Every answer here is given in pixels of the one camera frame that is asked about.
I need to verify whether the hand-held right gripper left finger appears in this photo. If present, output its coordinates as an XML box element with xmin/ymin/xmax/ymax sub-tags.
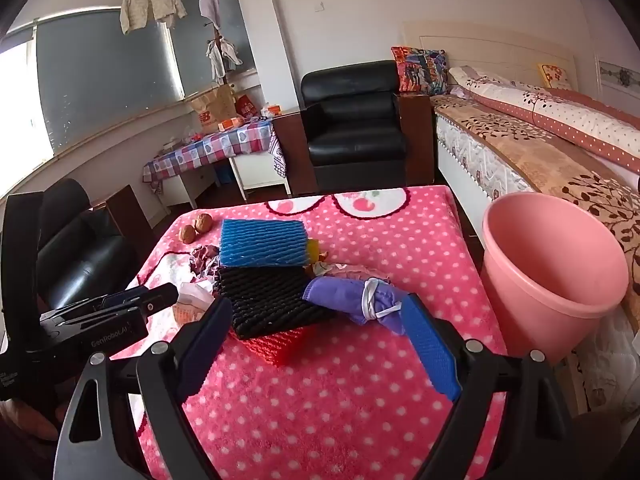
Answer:
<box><xmin>55</xmin><ymin>296</ymin><xmax>233</xmax><ymax>480</ymax></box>

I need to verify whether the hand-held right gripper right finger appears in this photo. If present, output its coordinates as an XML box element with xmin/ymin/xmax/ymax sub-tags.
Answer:
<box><xmin>400</xmin><ymin>292</ymin><xmax>576</xmax><ymax>480</ymax></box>

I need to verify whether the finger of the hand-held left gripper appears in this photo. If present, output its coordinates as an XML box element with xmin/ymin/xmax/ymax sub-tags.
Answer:
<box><xmin>102</xmin><ymin>286</ymin><xmax>151</xmax><ymax>308</ymax></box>
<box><xmin>115</xmin><ymin>282</ymin><xmax>179</xmax><ymax>326</ymax></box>

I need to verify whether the clear plastic wrapper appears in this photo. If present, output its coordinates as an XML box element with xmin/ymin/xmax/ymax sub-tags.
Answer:
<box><xmin>172</xmin><ymin>280</ymin><xmax>218</xmax><ymax>323</ymax></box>

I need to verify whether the purple wrapper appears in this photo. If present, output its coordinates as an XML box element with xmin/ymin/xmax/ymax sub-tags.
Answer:
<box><xmin>189</xmin><ymin>244</ymin><xmax>221</xmax><ymax>281</ymax></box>

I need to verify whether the black foam net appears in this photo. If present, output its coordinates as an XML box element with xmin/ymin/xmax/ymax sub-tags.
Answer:
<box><xmin>216</xmin><ymin>266</ymin><xmax>337</xmax><ymax>341</ymax></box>

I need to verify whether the red foam net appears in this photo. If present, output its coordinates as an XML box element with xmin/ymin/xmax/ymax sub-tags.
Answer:
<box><xmin>242</xmin><ymin>325</ymin><xmax>318</xmax><ymax>367</ymax></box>

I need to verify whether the purple glove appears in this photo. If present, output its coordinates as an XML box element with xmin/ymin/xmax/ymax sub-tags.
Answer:
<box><xmin>302</xmin><ymin>275</ymin><xmax>408</xmax><ymax>336</ymax></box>

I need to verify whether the pink plastic bucket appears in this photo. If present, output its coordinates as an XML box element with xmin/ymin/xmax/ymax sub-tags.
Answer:
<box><xmin>481</xmin><ymin>191</ymin><xmax>630</xmax><ymax>366</ymax></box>

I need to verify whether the blue foam net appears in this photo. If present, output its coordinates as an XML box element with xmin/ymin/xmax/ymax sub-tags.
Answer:
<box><xmin>220</xmin><ymin>219</ymin><xmax>309</xmax><ymax>268</ymax></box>

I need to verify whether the person's left hand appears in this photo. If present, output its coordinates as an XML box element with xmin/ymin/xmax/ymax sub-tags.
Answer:
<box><xmin>0</xmin><ymin>397</ymin><xmax>66</xmax><ymax>443</ymax></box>

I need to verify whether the black leather armchair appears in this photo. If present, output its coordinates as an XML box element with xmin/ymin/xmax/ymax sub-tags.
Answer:
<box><xmin>37</xmin><ymin>178</ymin><xmax>141</xmax><ymax>311</ymax></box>
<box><xmin>300</xmin><ymin>60</ymin><xmax>408</xmax><ymax>193</ymax></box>

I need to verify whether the brown wooden side table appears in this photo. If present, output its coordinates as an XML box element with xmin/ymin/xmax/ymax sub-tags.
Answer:
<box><xmin>272</xmin><ymin>107</ymin><xmax>321</xmax><ymax>196</ymax></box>
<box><xmin>397</xmin><ymin>94</ymin><xmax>436</xmax><ymax>186</ymax></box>
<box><xmin>90</xmin><ymin>185</ymin><xmax>151</xmax><ymax>251</ymax></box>

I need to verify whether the white desk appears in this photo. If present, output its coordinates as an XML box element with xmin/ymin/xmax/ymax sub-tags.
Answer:
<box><xmin>160</xmin><ymin>152</ymin><xmax>293</xmax><ymax>208</ymax></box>

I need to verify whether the checkered-cloth side table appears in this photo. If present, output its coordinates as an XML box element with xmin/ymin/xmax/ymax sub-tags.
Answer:
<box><xmin>142</xmin><ymin>119</ymin><xmax>286</xmax><ymax>196</ymax></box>

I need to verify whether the white bed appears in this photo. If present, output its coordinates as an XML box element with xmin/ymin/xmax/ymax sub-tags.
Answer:
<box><xmin>431</xmin><ymin>94</ymin><xmax>640</xmax><ymax>421</ymax></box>

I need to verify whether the brown paper bag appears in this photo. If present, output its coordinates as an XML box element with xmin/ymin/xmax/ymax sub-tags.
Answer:
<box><xmin>189</xmin><ymin>84</ymin><xmax>237</xmax><ymax>131</ymax></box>

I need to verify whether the bed with floral quilt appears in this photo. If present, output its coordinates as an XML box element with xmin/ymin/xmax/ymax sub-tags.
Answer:
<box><xmin>431</xmin><ymin>94</ymin><xmax>640</xmax><ymax>306</ymax></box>

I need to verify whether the grey window blind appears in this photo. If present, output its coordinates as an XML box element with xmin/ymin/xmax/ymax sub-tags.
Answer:
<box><xmin>36</xmin><ymin>7</ymin><xmax>183</xmax><ymax>153</ymax></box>
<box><xmin>170</xmin><ymin>0</ymin><xmax>253</xmax><ymax>98</ymax></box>

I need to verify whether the white hanging garment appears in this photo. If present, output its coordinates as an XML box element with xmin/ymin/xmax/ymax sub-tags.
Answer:
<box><xmin>206</xmin><ymin>37</ymin><xmax>244</xmax><ymax>83</ymax></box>

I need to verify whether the white tree print quilt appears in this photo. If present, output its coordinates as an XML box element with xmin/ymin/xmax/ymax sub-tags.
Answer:
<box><xmin>447</xmin><ymin>65</ymin><xmax>640</xmax><ymax>173</ymax></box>

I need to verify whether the wooden coat rack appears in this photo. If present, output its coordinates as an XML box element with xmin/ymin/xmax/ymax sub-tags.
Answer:
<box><xmin>202</xmin><ymin>15</ymin><xmax>236</xmax><ymax>93</ymax></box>

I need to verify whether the colourful printed cushion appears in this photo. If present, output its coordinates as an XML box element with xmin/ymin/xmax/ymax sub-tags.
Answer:
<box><xmin>391</xmin><ymin>46</ymin><xmax>449</xmax><ymax>95</ymax></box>

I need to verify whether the cream knitted sweater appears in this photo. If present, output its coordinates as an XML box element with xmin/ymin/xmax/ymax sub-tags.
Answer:
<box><xmin>120</xmin><ymin>0</ymin><xmax>188</xmax><ymax>36</ymax></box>

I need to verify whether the yellow patterned cushion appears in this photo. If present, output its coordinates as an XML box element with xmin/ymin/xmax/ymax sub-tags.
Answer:
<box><xmin>537</xmin><ymin>63</ymin><xmax>573</xmax><ymax>91</ymax></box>

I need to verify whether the pink hanging cloth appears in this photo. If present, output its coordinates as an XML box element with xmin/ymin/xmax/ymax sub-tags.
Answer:
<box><xmin>199</xmin><ymin>0</ymin><xmax>223</xmax><ymax>28</ymax></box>

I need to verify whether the cream bed headboard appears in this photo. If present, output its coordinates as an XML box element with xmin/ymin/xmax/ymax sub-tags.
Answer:
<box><xmin>402</xmin><ymin>21</ymin><xmax>581</xmax><ymax>91</ymax></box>

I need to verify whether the white sliding door wardrobe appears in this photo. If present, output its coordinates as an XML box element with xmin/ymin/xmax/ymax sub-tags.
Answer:
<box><xmin>570</xmin><ymin>0</ymin><xmax>640</xmax><ymax>111</ymax></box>

